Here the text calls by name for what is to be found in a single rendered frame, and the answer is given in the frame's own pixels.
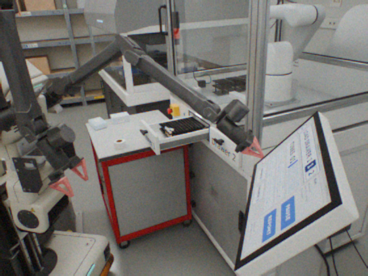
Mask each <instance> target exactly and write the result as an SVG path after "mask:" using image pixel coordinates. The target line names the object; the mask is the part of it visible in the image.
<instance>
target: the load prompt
mask: <svg viewBox="0 0 368 276"><path fill-rule="evenodd" d="M299 138H300V150H301V157H302V170H303V183H305V182H307V181H308V180H309V179H311V178H312V177H314V176H315V175H316V174H318V173H319V172H320V171H321V170H320V167H319V159H318V155H317V150H316V146H315V137H314V134H313V129H312V125H310V126H308V127H307V129H305V130H304V131H303V132H301V133H300V134H299Z"/></svg>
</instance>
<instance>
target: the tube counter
mask: <svg viewBox="0 0 368 276"><path fill-rule="evenodd" d="M299 186H300V174H299V157H298V152H297V153H296V154H295V155H294V156H293V157H292V158H290V159H289V160H287V195H289V194H291V192H293V191H294V190H296V189H297V188H299Z"/></svg>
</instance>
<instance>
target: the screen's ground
mask: <svg viewBox="0 0 368 276"><path fill-rule="evenodd" d="M310 125H312V129H313V134H314V137H315V146H316V150H317V155H318V159H319V167H320V170H321V171H320V172H319V173H318V174H316V175H315V176H314V177H312V178H311V179H309V180H308V181H307V182H305V183H303V170H302V157H301V150H300V138H299V135H298V136H297V131H295V133H293V134H292V135H291V136H290V137H288V138H287V139H286V141H283V143H282V144H281V145H279V146H278V147H277V148H276V149H275V150H274V151H272V152H271V158H272V157H273V156H275V154H277V153H278V152H279V151H280V150H282V149H283V147H285V197H284V198H283V199H282V200H280V201H279V202H278V203H276V204H275V205H274V206H272V207H271V208H270V209H268V210H267V211H265V212H264V213H263V207H264V197H265V187H266V182H267V171H266V177H265V179H263V180H262V181H261V182H259V183H258V184H257V185H256V186H255V184H256V178H257V174H258V170H260V169H262V167H264V166H265V165H267V167H268V162H269V161H267V162H266V163H265V164H263V165H262V161H261V162H259V163H258V165H257V169H256V175H255V178H254V188H253V191H252V198H251V201H250V210H249V214H248V220H247V223H246V233H245V236H244V242H243V246H242V255H241V260H242V259H243V258H245V257H246V256H247V255H249V254H251V253H253V252H254V251H255V250H257V249H259V248H260V247H261V246H263V245H265V244H266V243H267V242H270V241H271V240H272V239H274V238H275V237H277V236H279V235H281V234H282V233H283V232H285V231H287V230H288V229H290V228H291V227H293V226H295V225H296V224H297V223H298V222H301V221H302V220H303V219H304V218H307V217H308V216H310V215H311V214H313V213H314V212H315V211H317V210H319V209H320V208H322V207H324V206H325V205H327V204H328V203H330V202H331V198H330V194H329V190H328V186H327V178H326V175H325V170H324V167H323V160H322V157H321V152H320V149H319V141H318V138H317V134H316V130H315V122H314V119H313V118H311V119H310V120H309V121H307V127H308V126H310ZM297 152H298V157H299V174H300V186H299V188H297V189H296V190H294V191H293V192H291V194H289V195H287V160H289V159H290V158H292V157H293V156H294V155H295V154H296V153H297ZM271 158H270V159H271ZM264 181H265V186H264V195H263V198H262V199H261V200H259V201H258V202H257V203H255V205H253V206H252V202H253V198H254V189H255V188H256V187H257V186H259V185H260V184H261V183H262V182H264ZM293 195H295V222H294V223H292V224H291V225H289V226H288V227H286V228H284V229H283V230H282V231H280V226H281V204H282V203H283V202H285V201H287V199H289V198H291V197H292V196H293ZM275 208H277V213H276V225H275V235H274V236H272V237H271V238H270V239H268V240H266V241H265V242H263V243H262V235H263V224H264V216H265V215H267V214H268V213H270V212H271V211H272V210H274V209H275Z"/></svg>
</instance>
